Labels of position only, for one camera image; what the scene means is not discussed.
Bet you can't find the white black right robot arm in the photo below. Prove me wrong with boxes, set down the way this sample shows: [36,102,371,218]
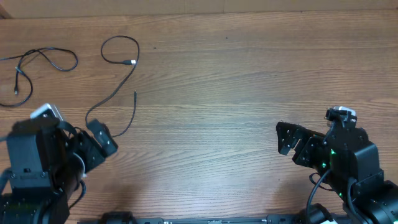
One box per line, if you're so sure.
[276,121,397,223]

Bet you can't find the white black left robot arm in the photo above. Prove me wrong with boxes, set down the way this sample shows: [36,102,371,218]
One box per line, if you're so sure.
[1,117,118,224]

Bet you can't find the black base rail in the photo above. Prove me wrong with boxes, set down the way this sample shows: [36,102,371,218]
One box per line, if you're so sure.
[77,211,343,224]

